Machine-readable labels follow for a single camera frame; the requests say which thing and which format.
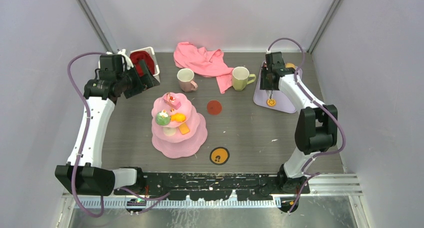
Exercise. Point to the orange fish-shaped cookie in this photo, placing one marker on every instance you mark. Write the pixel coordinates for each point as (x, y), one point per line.
(178, 117)

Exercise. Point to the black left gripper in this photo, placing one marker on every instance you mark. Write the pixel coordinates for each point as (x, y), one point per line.
(148, 81)

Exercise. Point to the pink three-tier dessert stand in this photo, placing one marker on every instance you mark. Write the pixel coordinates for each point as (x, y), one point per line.
(178, 145)

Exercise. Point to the lavender serving tray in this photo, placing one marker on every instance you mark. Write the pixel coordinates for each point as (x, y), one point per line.
(283, 103)

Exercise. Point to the green mug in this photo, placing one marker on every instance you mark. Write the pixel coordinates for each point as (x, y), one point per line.
(241, 77)

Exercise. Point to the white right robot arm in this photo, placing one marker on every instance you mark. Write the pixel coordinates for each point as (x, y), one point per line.
(316, 130)

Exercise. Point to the orange wafer bar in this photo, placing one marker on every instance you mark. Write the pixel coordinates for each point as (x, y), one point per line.
(184, 129)

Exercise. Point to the golden round bun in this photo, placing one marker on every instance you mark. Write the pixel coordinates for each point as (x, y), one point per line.
(290, 66)

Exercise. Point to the green frog macaron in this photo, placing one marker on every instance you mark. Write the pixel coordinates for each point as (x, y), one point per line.
(163, 118)

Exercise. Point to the orange lotus-root cookie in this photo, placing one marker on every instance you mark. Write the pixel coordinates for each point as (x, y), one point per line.
(271, 102)

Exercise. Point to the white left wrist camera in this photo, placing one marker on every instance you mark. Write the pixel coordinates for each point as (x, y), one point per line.
(125, 56)

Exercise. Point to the pink cherry cake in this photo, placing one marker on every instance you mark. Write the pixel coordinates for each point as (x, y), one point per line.
(171, 100)

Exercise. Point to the orange round sticker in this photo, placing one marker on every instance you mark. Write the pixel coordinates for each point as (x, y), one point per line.
(219, 156)

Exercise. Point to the white round cake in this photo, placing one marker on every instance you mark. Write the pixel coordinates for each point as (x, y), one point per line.
(169, 131)

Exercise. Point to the pink cloth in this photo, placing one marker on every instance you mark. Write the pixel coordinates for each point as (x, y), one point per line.
(203, 62)

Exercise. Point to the dark red towel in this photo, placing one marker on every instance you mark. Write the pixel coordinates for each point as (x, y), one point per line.
(142, 55)

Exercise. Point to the white plastic basket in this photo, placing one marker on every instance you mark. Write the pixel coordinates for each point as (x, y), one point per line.
(152, 54)

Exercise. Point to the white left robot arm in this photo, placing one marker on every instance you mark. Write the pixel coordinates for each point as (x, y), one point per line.
(83, 174)

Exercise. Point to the red round coaster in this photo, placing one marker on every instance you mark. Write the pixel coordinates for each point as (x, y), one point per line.
(214, 107)

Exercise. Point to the pink mug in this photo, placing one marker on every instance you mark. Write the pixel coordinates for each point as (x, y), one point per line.
(186, 81)

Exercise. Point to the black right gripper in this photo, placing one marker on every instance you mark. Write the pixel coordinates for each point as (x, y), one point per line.
(264, 85)

